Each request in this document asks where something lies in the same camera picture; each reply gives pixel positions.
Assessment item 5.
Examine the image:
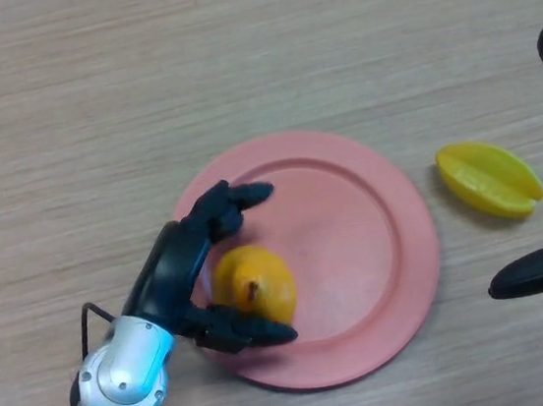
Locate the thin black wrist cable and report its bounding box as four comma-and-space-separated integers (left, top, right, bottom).
75, 299, 123, 361

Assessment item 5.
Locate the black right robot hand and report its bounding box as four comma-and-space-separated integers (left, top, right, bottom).
452, 0, 543, 304

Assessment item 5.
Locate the yellow orange pear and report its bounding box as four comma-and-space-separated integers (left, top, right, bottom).
206, 240, 301, 332

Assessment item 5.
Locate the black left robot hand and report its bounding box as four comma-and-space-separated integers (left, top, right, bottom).
106, 171, 301, 368

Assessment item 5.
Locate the yellow starfruit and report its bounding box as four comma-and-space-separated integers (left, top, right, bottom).
433, 131, 543, 227

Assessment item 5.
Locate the pink round plate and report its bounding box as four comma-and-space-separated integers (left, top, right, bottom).
163, 113, 455, 405

